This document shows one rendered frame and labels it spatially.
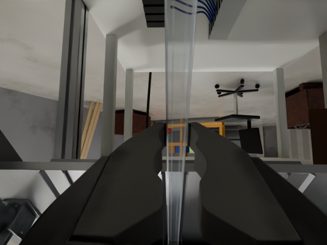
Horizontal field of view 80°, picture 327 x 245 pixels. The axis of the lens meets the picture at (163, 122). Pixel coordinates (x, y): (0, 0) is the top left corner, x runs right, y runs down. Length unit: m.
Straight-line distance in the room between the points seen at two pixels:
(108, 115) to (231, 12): 0.40
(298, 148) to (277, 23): 9.08
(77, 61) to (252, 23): 0.47
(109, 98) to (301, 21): 0.57
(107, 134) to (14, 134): 3.77
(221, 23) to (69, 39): 0.35
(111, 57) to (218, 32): 0.31
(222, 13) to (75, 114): 0.39
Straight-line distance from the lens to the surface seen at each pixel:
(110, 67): 0.63
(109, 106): 0.59
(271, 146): 10.32
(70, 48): 0.53
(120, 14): 0.59
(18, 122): 4.34
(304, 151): 9.70
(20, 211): 0.27
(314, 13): 0.68
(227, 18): 0.53
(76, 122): 0.47
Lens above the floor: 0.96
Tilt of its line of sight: 7 degrees down
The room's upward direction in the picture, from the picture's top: 180 degrees counter-clockwise
